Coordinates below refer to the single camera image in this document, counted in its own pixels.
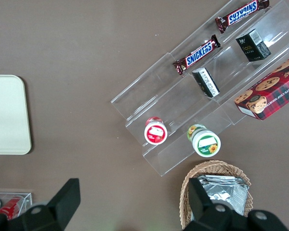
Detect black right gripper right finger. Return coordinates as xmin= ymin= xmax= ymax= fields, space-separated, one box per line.
xmin=183 ymin=178 xmax=289 ymax=231

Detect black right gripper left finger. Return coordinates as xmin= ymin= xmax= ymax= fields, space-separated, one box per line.
xmin=0 ymin=178 xmax=81 ymax=231

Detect light tan wicker basket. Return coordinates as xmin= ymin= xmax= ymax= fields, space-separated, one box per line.
xmin=179 ymin=160 xmax=252 ymax=231

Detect beige plastic serving tray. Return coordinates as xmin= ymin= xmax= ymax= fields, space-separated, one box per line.
xmin=0 ymin=75 xmax=32 ymax=155

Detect clear acrylic bottle rack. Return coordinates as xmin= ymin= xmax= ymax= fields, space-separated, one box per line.
xmin=0 ymin=192 xmax=33 ymax=221

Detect aluminium foil container stack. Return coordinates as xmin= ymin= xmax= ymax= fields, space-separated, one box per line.
xmin=197 ymin=175 xmax=250 ymax=217

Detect green lid yogurt cup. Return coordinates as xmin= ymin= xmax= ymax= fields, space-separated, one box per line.
xmin=187 ymin=124 xmax=222 ymax=157

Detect red lid yogurt cup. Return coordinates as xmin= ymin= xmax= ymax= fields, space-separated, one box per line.
xmin=144 ymin=116 xmax=169 ymax=145

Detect small black carton box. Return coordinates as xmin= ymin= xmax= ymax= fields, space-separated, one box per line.
xmin=192 ymin=67 xmax=220 ymax=98
xmin=235 ymin=28 xmax=272 ymax=63

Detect clear acrylic stepped stand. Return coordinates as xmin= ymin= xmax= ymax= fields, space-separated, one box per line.
xmin=168 ymin=0 xmax=289 ymax=126
xmin=110 ymin=51 xmax=233 ymax=178

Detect red tartan cookie box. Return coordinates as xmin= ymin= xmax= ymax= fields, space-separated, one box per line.
xmin=234 ymin=53 xmax=289 ymax=120

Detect Snickers chocolate bar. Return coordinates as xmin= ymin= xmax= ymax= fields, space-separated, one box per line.
xmin=172 ymin=34 xmax=221 ymax=77
xmin=215 ymin=0 xmax=270 ymax=34

